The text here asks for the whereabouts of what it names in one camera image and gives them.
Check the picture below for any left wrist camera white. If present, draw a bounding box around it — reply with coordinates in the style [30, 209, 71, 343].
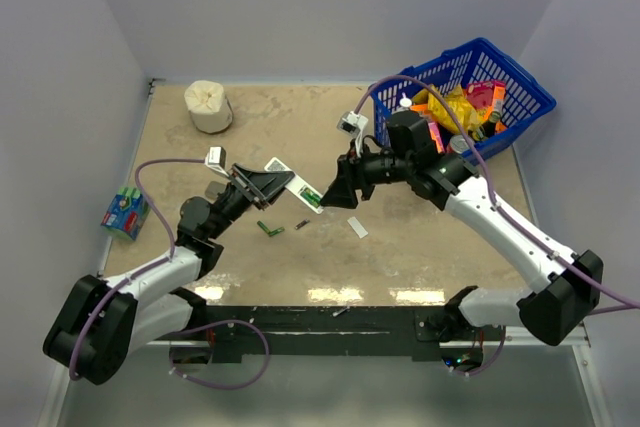
[204, 146, 229, 178]

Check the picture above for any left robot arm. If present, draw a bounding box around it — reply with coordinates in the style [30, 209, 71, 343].
[42, 164, 295, 385]

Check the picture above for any black base frame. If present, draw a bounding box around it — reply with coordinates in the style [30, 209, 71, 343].
[169, 304, 486, 364]

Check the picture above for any red soda can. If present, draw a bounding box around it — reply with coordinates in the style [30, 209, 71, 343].
[446, 134, 475, 155]

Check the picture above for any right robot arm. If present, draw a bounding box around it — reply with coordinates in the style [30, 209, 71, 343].
[321, 110, 604, 346]

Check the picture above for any grey remote control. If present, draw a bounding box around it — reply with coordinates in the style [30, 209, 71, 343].
[205, 181, 226, 200]

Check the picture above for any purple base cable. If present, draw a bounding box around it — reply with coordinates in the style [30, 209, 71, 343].
[447, 331, 506, 378]
[168, 319, 271, 390]

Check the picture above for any white tissue roll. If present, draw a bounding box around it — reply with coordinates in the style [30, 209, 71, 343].
[184, 80, 233, 134]

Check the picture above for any dark glass bottle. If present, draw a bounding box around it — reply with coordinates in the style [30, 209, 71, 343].
[470, 111, 501, 142]

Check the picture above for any green battery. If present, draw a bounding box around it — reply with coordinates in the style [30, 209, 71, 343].
[300, 187, 321, 206]
[256, 221, 271, 234]

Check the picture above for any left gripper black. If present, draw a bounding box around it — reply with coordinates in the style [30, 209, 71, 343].
[207, 163, 295, 240]

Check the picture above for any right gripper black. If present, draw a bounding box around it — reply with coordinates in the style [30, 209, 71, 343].
[320, 139, 413, 209]

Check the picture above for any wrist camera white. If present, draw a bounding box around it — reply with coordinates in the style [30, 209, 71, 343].
[204, 146, 229, 178]
[337, 111, 369, 148]

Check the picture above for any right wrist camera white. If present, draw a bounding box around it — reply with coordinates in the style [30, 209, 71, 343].
[337, 111, 369, 148]

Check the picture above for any orange box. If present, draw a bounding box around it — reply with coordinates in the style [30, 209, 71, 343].
[410, 104, 445, 153]

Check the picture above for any white battery cover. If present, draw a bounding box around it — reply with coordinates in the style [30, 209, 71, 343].
[347, 217, 368, 239]

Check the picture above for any blue plastic basket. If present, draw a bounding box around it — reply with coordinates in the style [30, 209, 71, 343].
[370, 38, 556, 159]

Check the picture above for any white bottle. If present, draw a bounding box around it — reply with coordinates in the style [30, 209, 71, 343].
[397, 94, 413, 111]

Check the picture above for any orange tall carton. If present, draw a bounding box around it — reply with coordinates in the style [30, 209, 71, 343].
[491, 80, 506, 119]

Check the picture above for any battery multipack blue green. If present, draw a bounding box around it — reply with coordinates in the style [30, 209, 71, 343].
[101, 187, 150, 242]

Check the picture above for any white remote control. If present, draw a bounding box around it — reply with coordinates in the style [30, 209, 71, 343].
[265, 157, 323, 214]

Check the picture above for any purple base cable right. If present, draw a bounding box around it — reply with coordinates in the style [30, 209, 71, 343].
[447, 331, 506, 378]

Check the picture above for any yellow snack bag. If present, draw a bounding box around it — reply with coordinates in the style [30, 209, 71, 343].
[412, 85, 482, 135]

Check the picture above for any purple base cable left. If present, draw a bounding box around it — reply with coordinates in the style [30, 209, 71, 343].
[168, 319, 271, 390]

